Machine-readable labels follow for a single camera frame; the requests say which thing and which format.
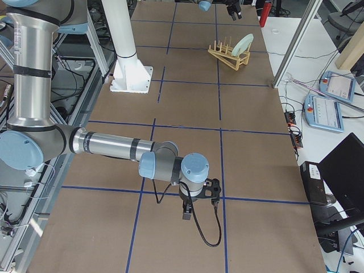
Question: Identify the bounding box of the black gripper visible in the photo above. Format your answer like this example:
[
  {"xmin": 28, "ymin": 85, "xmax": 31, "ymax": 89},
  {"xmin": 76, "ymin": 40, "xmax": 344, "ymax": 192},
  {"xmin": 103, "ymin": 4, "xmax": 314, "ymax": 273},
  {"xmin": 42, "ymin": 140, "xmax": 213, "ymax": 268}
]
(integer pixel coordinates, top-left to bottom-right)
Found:
[
  {"xmin": 225, "ymin": 0, "xmax": 242, "ymax": 20},
  {"xmin": 181, "ymin": 196, "xmax": 196, "ymax": 220}
]

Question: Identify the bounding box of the light green ceramic plate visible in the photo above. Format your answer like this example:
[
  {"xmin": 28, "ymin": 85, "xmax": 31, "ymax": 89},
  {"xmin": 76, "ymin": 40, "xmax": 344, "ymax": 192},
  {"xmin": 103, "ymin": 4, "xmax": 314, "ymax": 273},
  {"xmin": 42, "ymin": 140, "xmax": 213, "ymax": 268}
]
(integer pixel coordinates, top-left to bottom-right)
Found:
[{"xmin": 231, "ymin": 34, "xmax": 254, "ymax": 57}]

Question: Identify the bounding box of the wooden dish rack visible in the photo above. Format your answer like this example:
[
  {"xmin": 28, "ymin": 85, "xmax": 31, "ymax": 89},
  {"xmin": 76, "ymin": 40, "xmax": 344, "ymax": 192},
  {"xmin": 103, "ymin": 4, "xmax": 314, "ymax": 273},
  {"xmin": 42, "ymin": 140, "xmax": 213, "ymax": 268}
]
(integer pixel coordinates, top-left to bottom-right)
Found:
[{"xmin": 208, "ymin": 38, "xmax": 251, "ymax": 71}]

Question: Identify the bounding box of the red water bottle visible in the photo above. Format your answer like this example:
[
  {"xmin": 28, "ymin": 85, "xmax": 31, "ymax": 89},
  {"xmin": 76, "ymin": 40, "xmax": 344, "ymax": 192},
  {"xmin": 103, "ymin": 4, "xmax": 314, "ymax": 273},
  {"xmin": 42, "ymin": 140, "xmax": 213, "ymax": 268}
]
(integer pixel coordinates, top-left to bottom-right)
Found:
[{"xmin": 259, "ymin": 0, "xmax": 272, "ymax": 28}]

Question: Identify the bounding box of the black power strip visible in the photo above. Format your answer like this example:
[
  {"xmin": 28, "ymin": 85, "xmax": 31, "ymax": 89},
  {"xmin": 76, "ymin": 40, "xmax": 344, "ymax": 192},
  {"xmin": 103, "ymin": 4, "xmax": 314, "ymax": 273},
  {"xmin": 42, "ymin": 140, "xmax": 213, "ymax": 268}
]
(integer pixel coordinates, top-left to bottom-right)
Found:
[{"xmin": 284, "ymin": 111, "xmax": 303, "ymax": 149}]

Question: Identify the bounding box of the far teach pendant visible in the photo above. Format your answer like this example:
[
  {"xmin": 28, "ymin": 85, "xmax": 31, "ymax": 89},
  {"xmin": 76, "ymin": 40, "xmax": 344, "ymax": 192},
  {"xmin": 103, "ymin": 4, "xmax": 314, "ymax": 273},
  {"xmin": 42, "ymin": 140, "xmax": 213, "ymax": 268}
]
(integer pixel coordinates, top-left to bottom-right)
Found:
[{"xmin": 319, "ymin": 71, "xmax": 356, "ymax": 103}]

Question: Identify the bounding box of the teach pendant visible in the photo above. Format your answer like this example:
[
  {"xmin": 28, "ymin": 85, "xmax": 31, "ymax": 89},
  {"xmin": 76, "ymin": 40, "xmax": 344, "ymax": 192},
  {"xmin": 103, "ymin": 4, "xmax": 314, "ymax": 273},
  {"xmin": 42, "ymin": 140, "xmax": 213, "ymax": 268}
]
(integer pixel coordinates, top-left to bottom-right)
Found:
[
  {"xmin": 304, "ymin": 94, "xmax": 344, "ymax": 133},
  {"xmin": 319, "ymin": 71, "xmax": 356, "ymax": 103}
]

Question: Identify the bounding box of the near teach pendant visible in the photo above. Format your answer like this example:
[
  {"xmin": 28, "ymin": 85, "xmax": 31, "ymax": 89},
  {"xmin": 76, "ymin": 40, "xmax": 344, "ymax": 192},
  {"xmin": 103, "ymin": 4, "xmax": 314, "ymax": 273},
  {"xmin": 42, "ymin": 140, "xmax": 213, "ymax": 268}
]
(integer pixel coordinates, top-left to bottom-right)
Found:
[{"xmin": 304, "ymin": 94, "xmax": 344, "ymax": 133}]

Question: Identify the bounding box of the black laptop computer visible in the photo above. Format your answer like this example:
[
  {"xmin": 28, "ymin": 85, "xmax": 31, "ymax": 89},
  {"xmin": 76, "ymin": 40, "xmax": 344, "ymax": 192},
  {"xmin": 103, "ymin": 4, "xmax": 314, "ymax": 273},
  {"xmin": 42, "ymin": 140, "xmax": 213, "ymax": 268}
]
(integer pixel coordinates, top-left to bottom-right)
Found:
[{"xmin": 300, "ymin": 133, "xmax": 363, "ymax": 236}]

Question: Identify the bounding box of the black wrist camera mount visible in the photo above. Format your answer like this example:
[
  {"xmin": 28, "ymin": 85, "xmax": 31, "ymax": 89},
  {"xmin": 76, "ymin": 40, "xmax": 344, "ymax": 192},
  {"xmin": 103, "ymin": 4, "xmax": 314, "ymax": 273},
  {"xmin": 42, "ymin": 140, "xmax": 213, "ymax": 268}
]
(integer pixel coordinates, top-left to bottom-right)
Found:
[{"xmin": 196, "ymin": 179, "xmax": 221, "ymax": 200}]

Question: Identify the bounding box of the aluminium frame post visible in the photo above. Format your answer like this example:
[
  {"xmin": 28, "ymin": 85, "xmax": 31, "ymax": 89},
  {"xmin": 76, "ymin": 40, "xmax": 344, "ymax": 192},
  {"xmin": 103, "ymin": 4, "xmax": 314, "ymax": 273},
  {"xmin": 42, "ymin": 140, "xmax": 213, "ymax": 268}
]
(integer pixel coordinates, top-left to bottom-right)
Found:
[{"xmin": 271, "ymin": 1, "xmax": 326, "ymax": 88}]

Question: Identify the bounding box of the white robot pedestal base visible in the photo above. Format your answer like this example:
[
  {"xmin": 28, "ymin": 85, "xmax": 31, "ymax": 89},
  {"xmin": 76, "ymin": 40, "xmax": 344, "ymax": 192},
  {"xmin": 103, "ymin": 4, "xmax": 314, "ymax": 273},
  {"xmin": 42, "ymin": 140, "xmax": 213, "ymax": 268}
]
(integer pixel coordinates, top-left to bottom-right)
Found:
[{"xmin": 102, "ymin": 0, "xmax": 153, "ymax": 93}]

